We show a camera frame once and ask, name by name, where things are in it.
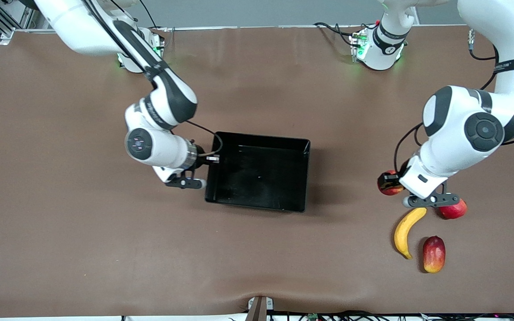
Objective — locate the plain red apple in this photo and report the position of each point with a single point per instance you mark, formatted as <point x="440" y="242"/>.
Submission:
<point x="455" y="210"/>

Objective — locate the red and yellow mango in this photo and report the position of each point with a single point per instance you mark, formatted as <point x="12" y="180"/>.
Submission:
<point x="433" y="254"/>

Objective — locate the small green circuit board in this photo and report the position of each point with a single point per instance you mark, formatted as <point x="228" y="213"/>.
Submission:
<point x="312" y="317"/>

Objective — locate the black plastic box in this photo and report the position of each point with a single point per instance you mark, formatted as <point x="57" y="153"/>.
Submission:
<point x="261" y="174"/>

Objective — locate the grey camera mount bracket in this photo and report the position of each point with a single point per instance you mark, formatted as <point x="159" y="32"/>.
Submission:
<point x="259" y="310"/>

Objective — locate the aluminium frame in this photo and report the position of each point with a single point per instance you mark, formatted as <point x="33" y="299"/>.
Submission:
<point x="16" y="13"/>

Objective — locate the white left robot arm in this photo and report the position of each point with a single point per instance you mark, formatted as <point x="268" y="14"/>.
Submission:
<point x="484" y="129"/>

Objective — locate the yellow banana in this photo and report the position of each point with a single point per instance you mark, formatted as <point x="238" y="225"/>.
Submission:
<point x="403" y="234"/>

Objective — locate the brown table mat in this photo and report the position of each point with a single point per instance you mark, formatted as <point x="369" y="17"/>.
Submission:
<point x="257" y="245"/>

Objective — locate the red apple with yellow patch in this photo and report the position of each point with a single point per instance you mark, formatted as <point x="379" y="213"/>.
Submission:
<point x="380" y="183"/>

